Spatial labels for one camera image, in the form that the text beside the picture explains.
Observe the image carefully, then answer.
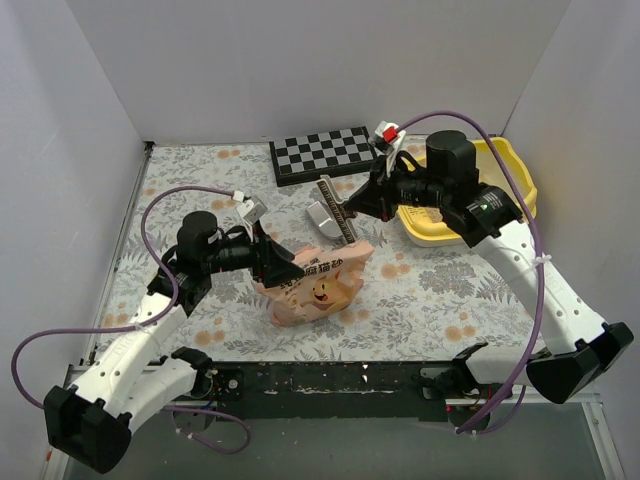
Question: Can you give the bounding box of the yellow and white litter box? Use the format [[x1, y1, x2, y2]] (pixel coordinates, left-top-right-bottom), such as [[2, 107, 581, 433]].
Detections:
[[396, 137, 538, 247]]

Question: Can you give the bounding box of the black and silver chessboard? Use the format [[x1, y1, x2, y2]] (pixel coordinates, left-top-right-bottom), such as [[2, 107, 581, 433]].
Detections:
[[269, 126, 376, 187]]

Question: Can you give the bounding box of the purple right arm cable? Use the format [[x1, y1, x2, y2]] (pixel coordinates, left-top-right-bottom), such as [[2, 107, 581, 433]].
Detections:
[[399, 109, 546, 435]]

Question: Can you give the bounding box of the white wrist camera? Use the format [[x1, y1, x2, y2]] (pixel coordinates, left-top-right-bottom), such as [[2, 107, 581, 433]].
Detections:
[[232, 190, 267, 228], [368, 121, 406, 177]]

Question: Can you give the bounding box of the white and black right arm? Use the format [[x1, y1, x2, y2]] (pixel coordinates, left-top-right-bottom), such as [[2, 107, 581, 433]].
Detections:
[[345, 127, 634, 404]]

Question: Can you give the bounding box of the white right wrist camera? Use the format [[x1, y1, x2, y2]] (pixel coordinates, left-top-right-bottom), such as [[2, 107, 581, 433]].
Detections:
[[368, 121, 406, 177]]

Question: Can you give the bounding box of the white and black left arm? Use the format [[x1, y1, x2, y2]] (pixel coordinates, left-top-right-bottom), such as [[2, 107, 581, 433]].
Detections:
[[43, 211, 304, 474]]

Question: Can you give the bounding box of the pink cat litter bag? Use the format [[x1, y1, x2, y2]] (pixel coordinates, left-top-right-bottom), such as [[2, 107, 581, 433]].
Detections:
[[255, 239, 374, 328]]

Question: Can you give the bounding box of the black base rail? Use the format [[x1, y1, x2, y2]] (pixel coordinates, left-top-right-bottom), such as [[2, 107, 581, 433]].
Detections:
[[164, 349, 501, 426]]

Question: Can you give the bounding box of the small brown wooden ruler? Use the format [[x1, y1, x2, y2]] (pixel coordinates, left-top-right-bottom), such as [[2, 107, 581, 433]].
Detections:
[[316, 175, 358, 244]]

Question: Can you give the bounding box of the silver metal scoop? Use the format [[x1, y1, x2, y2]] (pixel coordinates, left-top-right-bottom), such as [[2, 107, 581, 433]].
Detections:
[[306, 201, 343, 240]]

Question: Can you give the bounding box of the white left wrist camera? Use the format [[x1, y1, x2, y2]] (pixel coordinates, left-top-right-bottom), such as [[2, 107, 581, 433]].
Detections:
[[232, 190, 267, 228]]

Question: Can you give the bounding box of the floral patterned table mat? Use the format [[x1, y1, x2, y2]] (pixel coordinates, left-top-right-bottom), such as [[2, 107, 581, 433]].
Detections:
[[102, 139, 544, 362]]

